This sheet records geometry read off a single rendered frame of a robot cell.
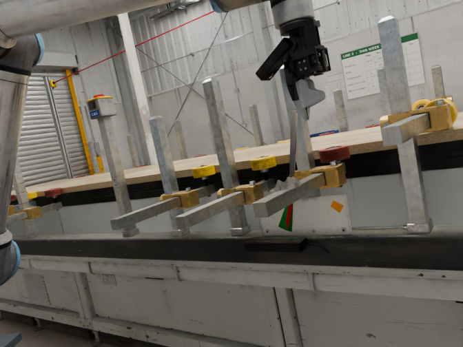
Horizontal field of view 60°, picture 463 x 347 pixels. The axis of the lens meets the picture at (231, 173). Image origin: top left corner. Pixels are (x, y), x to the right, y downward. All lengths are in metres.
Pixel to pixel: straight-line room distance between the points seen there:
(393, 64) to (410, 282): 0.51
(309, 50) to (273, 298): 0.92
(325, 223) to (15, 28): 0.82
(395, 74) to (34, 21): 0.76
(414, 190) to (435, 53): 7.28
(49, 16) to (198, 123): 9.32
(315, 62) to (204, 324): 1.27
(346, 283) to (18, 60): 1.00
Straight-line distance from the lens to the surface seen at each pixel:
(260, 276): 1.24
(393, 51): 0.95
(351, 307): 1.43
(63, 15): 0.92
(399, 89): 0.94
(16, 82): 1.14
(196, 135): 10.26
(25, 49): 1.14
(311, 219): 1.06
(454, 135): 1.13
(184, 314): 1.89
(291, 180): 0.87
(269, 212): 0.77
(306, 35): 0.93
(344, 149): 1.10
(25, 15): 0.95
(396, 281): 1.08
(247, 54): 9.40
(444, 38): 8.21
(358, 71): 8.40
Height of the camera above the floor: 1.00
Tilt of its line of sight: 6 degrees down
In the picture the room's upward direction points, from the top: 12 degrees counter-clockwise
